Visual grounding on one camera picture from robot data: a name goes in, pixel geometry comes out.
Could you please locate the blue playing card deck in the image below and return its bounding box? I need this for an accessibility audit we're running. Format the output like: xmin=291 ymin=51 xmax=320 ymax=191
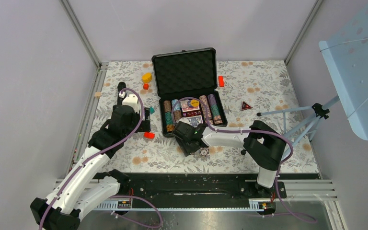
xmin=183 ymin=115 xmax=203 ymax=127

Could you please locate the poker chip with die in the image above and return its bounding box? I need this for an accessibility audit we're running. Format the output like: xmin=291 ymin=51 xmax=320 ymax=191
xmin=200 ymin=149 xmax=209 ymax=156

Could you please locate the clear plastic disc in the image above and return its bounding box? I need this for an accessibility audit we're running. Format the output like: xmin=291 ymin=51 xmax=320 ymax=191
xmin=180 ymin=100 xmax=190 ymax=111

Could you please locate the black poker chip case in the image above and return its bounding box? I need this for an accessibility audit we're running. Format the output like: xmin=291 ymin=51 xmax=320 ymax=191
xmin=151 ymin=47 xmax=228 ymax=138

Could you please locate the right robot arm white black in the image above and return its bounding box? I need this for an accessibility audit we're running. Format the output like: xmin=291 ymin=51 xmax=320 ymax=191
xmin=172 ymin=120 xmax=293 ymax=197

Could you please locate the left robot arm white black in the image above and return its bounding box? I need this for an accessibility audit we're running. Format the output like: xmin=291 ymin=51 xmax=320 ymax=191
xmin=30 ymin=105 xmax=150 ymax=230

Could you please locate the red rectangular block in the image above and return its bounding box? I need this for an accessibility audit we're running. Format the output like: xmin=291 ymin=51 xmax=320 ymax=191
xmin=143 ymin=132 xmax=155 ymax=139

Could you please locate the red playing card deck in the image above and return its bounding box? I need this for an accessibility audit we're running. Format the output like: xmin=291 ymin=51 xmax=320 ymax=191
xmin=182 ymin=107 xmax=200 ymax=112

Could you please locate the black microphone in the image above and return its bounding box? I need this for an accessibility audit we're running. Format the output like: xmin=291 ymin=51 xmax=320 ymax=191
xmin=116 ymin=81 xmax=127 ymax=105

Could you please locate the yellow dealer button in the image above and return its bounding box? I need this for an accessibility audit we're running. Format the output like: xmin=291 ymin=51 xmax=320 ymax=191
xmin=190 ymin=99 xmax=200 ymax=108

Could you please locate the purple chip stack far right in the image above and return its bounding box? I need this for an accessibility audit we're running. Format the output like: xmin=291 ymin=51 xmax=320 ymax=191
xmin=207 ymin=94 xmax=223 ymax=125

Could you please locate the brown chip stack far left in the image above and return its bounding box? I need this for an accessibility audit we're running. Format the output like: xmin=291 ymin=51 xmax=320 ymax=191
xmin=163 ymin=100 xmax=174 ymax=133

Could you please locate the yellow cylinder block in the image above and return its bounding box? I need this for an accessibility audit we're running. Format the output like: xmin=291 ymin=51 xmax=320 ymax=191
xmin=141 ymin=72 xmax=152 ymax=83

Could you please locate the red black triangle card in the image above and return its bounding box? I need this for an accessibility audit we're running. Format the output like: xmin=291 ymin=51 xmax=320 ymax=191
xmin=241 ymin=101 xmax=253 ymax=111

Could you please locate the red block beside case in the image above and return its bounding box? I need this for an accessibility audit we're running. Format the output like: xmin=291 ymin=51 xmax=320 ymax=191
xmin=218 ymin=75 xmax=225 ymax=88

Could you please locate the floral table mat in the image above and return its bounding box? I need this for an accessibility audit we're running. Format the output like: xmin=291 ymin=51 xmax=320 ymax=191
xmin=80 ymin=60 xmax=320 ymax=174

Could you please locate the light blue tripod stand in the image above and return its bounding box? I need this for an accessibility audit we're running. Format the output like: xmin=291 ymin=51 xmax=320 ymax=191
xmin=256 ymin=95 xmax=340 ymax=147

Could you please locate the light blue perforated panel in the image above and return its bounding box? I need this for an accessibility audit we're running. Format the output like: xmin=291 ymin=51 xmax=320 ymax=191
xmin=319 ymin=4 xmax=368 ymax=140

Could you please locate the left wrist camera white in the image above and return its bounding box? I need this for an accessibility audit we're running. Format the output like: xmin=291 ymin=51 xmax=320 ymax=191
xmin=121 ymin=93 xmax=140 ymax=113

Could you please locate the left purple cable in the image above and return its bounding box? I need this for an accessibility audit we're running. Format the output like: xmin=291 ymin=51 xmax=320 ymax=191
xmin=38 ymin=88 xmax=164 ymax=230

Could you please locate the purple cable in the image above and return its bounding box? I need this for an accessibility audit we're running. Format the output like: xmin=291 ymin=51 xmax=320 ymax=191
xmin=38 ymin=88 xmax=164 ymax=230
xmin=171 ymin=97 xmax=318 ymax=224

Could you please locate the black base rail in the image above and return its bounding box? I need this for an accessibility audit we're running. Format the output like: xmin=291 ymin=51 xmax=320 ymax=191
xmin=68 ymin=170 xmax=288 ymax=209

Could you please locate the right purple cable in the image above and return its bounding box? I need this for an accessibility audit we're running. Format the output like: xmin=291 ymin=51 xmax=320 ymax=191
xmin=171 ymin=97 xmax=318 ymax=224

